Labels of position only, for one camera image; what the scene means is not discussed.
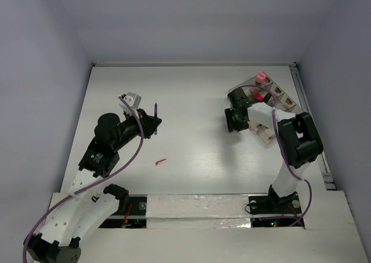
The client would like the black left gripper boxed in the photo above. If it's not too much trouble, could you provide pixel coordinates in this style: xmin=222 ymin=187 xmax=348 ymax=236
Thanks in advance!
xmin=112 ymin=108 xmax=161 ymax=151

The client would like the pink cap black highlighter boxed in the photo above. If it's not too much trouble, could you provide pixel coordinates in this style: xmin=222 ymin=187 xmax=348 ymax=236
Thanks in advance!
xmin=253 ymin=92 xmax=264 ymax=101

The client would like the orange cap black highlighter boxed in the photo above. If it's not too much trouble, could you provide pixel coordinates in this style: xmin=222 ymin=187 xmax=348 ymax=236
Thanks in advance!
xmin=263 ymin=93 xmax=272 ymax=102

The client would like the pink cap sticker bottle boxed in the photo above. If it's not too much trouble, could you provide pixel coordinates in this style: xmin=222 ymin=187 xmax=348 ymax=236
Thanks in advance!
xmin=255 ymin=72 xmax=267 ymax=86

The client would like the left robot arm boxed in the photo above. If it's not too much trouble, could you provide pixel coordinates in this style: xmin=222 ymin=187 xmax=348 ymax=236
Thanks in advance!
xmin=24 ymin=109 xmax=162 ymax=262

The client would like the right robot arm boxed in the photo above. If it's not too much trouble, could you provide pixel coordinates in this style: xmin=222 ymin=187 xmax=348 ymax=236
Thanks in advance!
xmin=225 ymin=86 xmax=323 ymax=212

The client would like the clear acrylic organizer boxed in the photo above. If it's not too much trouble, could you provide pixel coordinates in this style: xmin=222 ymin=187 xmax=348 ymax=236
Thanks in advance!
xmin=228 ymin=75 xmax=303 ymax=145

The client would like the white foam front board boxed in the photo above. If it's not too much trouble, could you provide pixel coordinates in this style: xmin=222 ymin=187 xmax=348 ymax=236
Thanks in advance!
xmin=79 ymin=191 xmax=368 ymax=262

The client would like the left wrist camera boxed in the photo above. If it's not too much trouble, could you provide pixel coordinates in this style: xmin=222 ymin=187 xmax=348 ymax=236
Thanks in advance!
xmin=118 ymin=92 xmax=141 ymax=115

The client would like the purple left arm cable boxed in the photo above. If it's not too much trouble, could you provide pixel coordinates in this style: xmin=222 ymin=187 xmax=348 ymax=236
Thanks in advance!
xmin=22 ymin=96 xmax=144 ymax=263

